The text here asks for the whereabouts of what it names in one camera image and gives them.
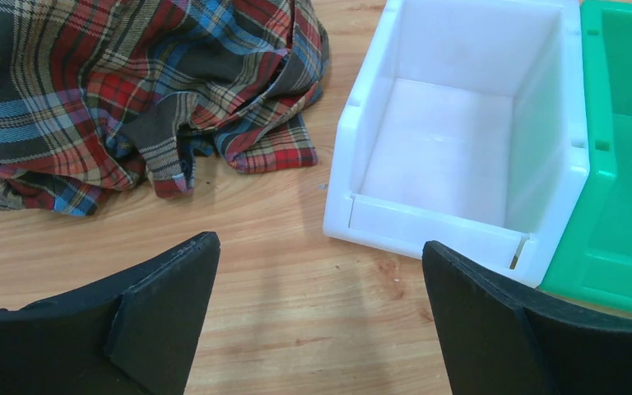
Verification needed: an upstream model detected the plaid flannel shirt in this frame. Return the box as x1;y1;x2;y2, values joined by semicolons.
0;1;330;216

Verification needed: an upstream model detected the white plastic bin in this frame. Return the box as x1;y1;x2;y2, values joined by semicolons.
323;1;590;287

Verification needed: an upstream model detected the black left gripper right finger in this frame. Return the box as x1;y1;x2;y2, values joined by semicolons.
422;241;632;394

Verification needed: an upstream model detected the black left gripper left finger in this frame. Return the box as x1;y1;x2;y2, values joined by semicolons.
0;232;221;394

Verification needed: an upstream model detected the green plastic bin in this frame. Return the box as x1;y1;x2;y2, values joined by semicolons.
541;1;632;313

